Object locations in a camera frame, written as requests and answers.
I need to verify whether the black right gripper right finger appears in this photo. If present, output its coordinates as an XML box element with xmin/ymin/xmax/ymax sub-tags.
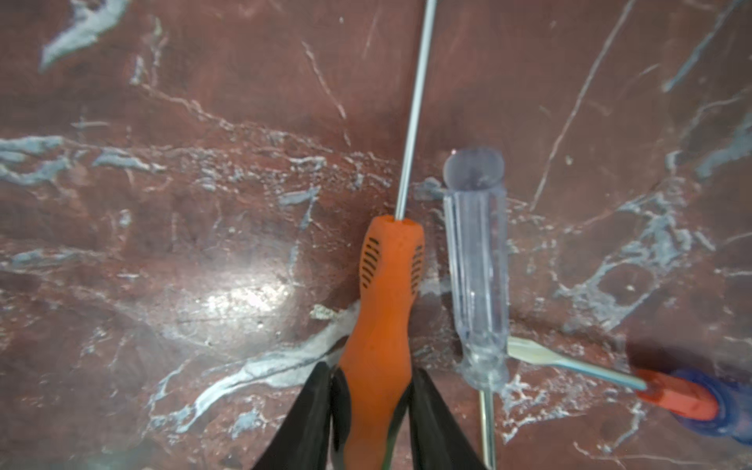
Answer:
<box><xmin>409</xmin><ymin>368</ymin><xmax>487</xmax><ymax>470</ymax></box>

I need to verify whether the clear-handled small screwdriver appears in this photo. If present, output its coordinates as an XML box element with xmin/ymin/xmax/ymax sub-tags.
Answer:
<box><xmin>443</xmin><ymin>147</ymin><xmax>509</xmax><ymax>469</ymax></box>

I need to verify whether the small red-blue precision screwdriver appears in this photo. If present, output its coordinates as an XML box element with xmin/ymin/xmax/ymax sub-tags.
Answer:
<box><xmin>507</xmin><ymin>337</ymin><xmax>751</xmax><ymax>446</ymax></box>

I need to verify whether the orange precision screwdriver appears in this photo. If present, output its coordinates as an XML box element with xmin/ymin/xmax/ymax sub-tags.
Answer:
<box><xmin>331</xmin><ymin>1</ymin><xmax>438</xmax><ymax>469</ymax></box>

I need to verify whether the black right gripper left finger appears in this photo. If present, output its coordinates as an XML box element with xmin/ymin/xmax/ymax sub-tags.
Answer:
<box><xmin>253</xmin><ymin>362</ymin><xmax>331</xmax><ymax>470</ymax></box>

